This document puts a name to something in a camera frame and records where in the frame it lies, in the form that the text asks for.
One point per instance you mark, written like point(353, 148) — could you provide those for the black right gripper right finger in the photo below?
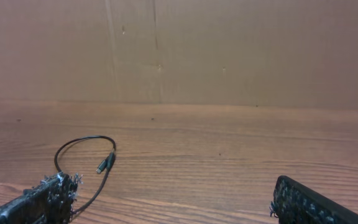
point(295, 203)

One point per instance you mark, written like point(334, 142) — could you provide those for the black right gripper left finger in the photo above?
point(50, 202)

